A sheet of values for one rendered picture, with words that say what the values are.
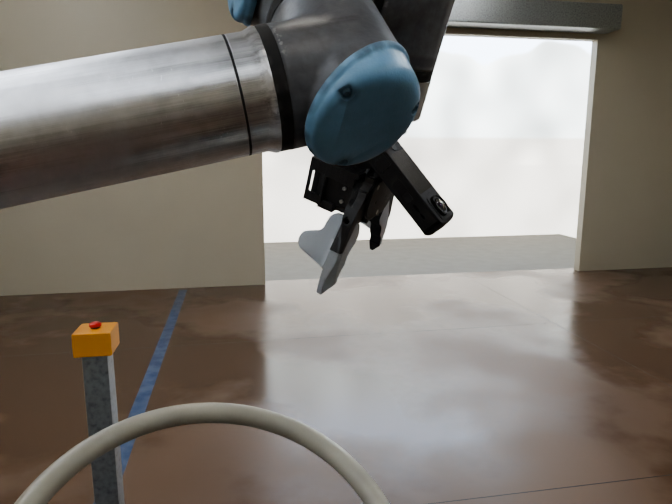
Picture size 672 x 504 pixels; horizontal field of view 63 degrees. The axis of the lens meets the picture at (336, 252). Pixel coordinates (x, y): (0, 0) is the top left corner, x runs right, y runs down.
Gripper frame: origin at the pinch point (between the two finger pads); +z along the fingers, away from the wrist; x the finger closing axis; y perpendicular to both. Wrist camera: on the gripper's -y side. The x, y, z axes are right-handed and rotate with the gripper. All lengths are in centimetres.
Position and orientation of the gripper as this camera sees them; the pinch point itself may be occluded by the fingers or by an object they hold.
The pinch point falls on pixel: (352, 273)
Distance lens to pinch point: 68.1
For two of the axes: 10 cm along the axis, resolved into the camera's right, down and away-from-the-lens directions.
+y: -8.6, -4.0, 3.1
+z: -2.2, 8.5, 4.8
